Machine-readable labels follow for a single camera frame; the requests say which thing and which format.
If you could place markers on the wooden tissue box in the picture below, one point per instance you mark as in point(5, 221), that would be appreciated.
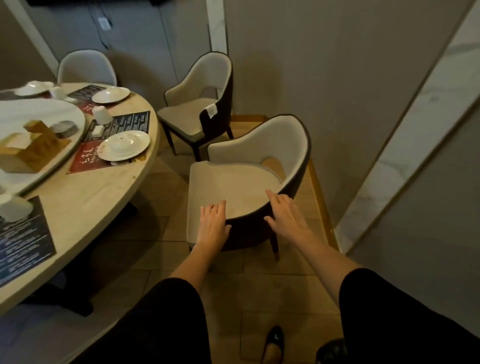
point(41, 150)

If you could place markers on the person's left hand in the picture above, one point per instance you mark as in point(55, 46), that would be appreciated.
point(212, 232)

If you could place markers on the white ceramic bowl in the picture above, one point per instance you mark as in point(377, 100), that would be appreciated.
point(122, 143)

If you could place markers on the black wall television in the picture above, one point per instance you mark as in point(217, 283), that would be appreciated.
point(112, 2)

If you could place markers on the round beige marble table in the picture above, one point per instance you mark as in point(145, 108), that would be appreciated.
point(93, 198)

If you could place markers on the person's black right sleeve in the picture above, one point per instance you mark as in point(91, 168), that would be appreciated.
point(397, 322)

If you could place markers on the person's black sleeve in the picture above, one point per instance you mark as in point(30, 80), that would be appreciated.
point(397, 322)
point(161, 326)

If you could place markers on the person's right forearm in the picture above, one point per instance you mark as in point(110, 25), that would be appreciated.
point(326, 262)

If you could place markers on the round metal ashtray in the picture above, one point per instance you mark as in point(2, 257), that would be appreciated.
point(65, 129)

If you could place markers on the white wall socket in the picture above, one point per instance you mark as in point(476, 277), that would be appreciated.
point(104, 23)

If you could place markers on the person's black right shoe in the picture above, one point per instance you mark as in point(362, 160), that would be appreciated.
point(330, 352)

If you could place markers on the white wet wipe pack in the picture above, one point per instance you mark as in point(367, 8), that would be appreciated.
point(98, 131)

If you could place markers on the white marble lazy susan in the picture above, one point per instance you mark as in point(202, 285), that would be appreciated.
point(37, 108)

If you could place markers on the person's right hand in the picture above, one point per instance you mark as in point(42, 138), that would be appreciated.
point(290, 223)

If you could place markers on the beige upholstered chair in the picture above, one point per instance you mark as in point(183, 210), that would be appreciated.
point(183, 112)
point(232, 183)
point(86, 67)

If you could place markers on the black and red paper placemat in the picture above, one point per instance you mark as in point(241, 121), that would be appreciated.
point(26, 247)
point(84, 92)
point(86, 157)

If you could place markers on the person's left forearm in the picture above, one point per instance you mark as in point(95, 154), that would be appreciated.
point(195, 262)

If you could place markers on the person's black left sleeve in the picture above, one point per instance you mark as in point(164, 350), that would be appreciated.
point(161, 326)

